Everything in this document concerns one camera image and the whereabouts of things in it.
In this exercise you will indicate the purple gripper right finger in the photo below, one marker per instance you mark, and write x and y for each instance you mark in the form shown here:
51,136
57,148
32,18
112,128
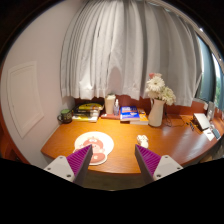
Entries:
154,167

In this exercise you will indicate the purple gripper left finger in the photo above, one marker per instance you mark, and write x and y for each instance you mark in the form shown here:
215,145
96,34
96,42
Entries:
73,167

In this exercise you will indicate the round cartoon mouse pad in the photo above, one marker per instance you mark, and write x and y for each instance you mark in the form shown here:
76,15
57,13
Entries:
102,145

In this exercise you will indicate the yellow book under blue book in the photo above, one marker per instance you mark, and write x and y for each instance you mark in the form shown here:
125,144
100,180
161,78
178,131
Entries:
142,121

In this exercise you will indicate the white ceramic vase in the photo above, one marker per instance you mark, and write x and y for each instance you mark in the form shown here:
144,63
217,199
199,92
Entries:
156,113

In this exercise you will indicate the dark green mug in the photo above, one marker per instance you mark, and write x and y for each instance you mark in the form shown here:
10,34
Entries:
65,116

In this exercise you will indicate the white paper card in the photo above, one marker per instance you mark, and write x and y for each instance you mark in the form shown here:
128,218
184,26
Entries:
209,134

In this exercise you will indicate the clear sanitizer bottle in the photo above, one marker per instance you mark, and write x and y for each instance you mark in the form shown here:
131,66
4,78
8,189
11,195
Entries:
116,108

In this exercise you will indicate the white box device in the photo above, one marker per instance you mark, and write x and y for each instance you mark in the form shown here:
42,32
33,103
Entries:
201,121

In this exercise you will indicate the white and pink flowers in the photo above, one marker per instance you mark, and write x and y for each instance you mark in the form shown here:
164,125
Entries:
156,89

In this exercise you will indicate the white pleated curtain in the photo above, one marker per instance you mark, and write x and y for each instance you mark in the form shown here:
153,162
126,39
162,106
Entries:
112,46

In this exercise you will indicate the white wall panel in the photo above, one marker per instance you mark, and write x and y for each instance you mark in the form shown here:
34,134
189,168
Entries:
23,97

